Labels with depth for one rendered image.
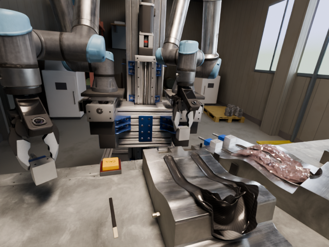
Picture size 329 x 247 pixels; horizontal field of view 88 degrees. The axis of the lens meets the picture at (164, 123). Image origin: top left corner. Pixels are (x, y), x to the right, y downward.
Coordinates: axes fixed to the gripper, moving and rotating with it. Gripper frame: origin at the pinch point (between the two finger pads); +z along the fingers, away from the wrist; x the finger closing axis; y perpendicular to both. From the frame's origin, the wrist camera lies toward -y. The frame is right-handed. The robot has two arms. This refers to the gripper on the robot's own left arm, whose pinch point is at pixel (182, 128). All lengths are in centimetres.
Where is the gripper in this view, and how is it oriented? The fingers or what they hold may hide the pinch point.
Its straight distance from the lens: 75.9
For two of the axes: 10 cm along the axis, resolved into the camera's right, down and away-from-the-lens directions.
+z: -0.6, 9.4, 3.4
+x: -9.5, 0.6, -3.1
